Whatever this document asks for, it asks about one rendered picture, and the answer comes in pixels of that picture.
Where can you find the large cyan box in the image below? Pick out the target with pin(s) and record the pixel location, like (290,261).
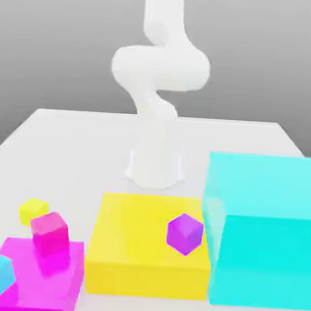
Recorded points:
(266,255)

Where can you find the large magenta box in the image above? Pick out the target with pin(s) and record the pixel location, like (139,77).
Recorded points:
(46,286)

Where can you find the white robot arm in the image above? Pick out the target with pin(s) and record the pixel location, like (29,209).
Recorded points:
(160,70)

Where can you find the small pink cube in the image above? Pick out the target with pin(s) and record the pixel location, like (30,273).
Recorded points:
(50,236)

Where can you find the small yellow cube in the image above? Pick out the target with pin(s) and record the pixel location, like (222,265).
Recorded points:
(31,208)

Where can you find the large yellow box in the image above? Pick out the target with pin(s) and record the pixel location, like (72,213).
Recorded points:
(129,247)

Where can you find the small purple cube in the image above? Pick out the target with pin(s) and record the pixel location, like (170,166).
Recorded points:
(185,233)

